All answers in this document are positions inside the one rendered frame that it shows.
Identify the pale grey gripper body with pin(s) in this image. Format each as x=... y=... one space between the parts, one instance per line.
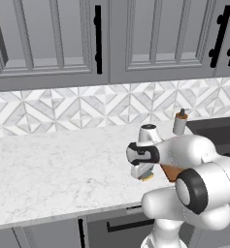
x=139 y=169

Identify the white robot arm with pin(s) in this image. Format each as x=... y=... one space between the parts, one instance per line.
x=197 y=155

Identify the brown wooden cutting board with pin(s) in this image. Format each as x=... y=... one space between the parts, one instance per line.
x=170 y=171

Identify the white soap dispenser black pump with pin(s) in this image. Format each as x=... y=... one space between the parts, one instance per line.
x=180 y=124

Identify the grey drawer front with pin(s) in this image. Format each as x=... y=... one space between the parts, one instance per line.
x=119 y=234

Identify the dark grey sink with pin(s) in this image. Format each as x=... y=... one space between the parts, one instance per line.
x=216 y=132

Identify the grey base cupboard door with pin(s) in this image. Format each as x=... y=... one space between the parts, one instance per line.
x=48 y=235

